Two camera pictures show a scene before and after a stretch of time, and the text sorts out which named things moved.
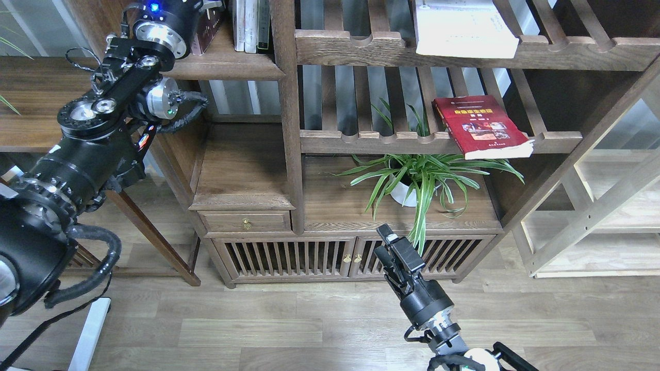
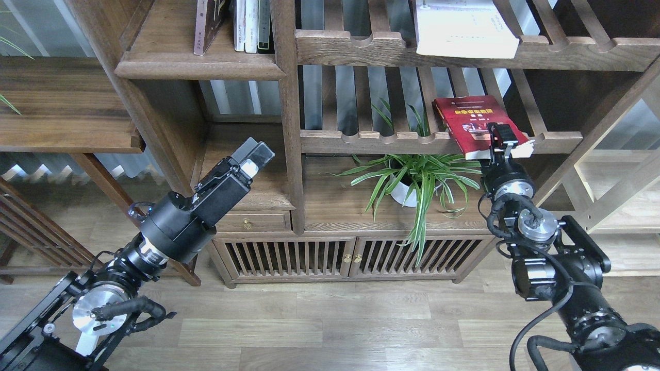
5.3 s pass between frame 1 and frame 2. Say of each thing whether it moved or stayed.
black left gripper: moved
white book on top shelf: stayed
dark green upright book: stayed
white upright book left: stayed
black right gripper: moved
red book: stayed
